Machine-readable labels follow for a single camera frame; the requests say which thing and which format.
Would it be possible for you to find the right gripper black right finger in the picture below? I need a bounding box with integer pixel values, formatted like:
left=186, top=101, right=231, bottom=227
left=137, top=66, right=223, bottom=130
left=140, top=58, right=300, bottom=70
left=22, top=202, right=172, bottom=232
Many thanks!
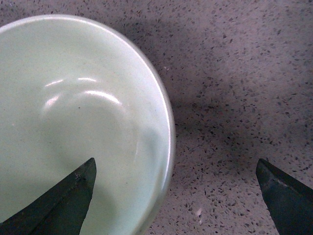
left=256, top=159, right=313, bottom=235

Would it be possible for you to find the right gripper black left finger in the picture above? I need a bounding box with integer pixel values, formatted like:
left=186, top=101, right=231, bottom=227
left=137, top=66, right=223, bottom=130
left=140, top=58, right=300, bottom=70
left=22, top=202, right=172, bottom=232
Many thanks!
left=0, top=158, right=96, bottom=235

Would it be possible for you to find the green plastic bowl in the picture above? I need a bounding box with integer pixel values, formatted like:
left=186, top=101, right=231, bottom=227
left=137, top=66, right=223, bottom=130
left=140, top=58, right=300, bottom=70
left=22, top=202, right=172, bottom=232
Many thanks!
left=0, top=15, right=175, bottom=235

